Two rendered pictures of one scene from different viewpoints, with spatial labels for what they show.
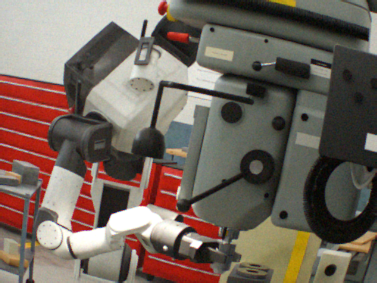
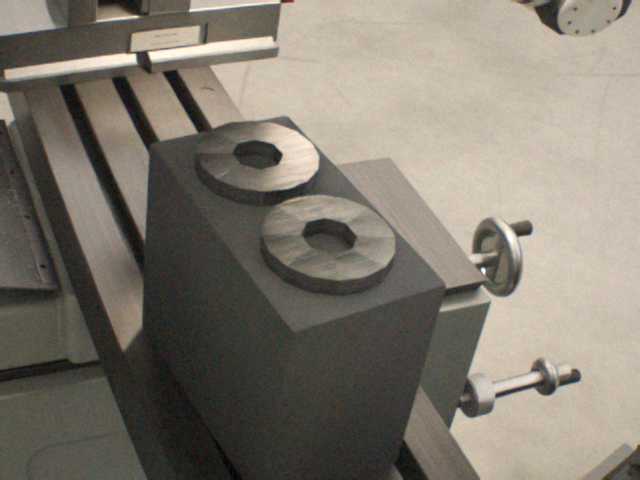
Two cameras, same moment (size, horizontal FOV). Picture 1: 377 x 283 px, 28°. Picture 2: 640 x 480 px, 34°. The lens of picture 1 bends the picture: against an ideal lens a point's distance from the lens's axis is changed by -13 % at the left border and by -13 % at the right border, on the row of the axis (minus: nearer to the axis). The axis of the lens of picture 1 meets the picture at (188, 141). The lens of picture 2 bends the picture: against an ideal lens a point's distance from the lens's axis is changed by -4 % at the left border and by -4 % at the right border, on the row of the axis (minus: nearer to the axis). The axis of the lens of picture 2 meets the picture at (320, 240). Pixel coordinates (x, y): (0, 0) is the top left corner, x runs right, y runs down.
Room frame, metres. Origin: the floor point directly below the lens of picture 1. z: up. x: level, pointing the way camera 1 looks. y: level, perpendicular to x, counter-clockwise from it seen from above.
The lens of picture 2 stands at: (2.67, -0.67, 1.58)
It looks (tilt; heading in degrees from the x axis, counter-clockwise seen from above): 38 degrees down; 135
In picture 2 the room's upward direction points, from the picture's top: 10 degrees clockwise
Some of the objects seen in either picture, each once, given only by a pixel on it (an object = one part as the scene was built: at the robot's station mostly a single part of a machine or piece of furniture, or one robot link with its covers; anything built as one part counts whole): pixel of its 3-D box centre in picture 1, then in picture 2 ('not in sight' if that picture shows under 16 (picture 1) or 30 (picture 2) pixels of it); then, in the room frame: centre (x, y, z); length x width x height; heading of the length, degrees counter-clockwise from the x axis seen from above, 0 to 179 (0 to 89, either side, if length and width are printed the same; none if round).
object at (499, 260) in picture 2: not in sight; (476, 261); (1.97, 0.35, 0.64); 0.16 x 0.12 x 0.12; 75
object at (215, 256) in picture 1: (214, 256); not in sight; (1.81, -0.11, 1.23); 0.06 x 0.02 x 0.03; 52
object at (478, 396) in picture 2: not in sight; (521, 382); (2.11, 0.35, 0.52); 0.22 x 0.06 x 0.06; 75
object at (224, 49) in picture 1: (283, 64); not in sight; (1.82, -0.17, 1.68); 0.34 x 0.24 x 0.10; 75
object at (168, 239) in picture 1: (191, 246); not in sight; (1.89, -0.06, 1.23); 0.13 x 0.12 x 0.10; 142
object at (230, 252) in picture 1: (222, 257); not in sight; (1.83, -0.13, 1.23); 0.05 x 0.05 x 0.06
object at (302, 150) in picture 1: (327, 172); not in sight; (1.78, -0.32, 1.47); 0.24 x 0.19 x 0.26; 165
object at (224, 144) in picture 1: (249, 154); not in sight; (1.83, -0.13, 1.47); 0.21 x 0.19 x 0.32; 165
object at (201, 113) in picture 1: (196, 154); not in sight; (1.86, -0.02, 1.45); 0.04 x 0.04 x 0.21; 75
